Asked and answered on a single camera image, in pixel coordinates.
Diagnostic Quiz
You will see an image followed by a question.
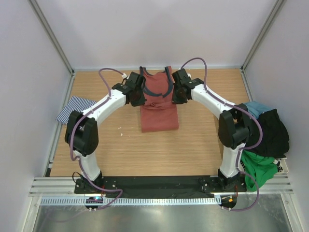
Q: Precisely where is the white plastic tray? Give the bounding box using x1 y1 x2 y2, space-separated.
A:
273 158 289 174

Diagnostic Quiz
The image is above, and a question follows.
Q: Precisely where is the blue white striped tank top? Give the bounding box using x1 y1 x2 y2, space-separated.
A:
56 96 97 125

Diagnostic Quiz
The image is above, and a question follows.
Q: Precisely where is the green tank top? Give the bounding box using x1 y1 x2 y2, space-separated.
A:
241 150 278 191

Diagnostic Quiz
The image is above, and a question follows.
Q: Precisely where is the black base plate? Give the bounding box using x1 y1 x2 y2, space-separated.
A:
74 175 247 200

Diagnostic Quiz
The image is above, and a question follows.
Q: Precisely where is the teal tank top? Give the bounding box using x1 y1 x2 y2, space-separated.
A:
244 101 271 119

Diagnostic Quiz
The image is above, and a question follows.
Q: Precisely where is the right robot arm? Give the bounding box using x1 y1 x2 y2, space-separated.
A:
172 69 253 191

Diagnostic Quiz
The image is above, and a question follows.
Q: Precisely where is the slotted cable duct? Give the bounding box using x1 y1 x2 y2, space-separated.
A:
40 195 221 207

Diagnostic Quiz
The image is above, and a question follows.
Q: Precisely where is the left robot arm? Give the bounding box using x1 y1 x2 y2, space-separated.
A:
65 68 146 193

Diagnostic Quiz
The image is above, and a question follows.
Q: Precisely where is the red tank top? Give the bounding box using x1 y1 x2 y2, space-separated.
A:
140 66 179 133

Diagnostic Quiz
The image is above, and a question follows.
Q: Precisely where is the black tank top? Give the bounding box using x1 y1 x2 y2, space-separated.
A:
250 109 290 159

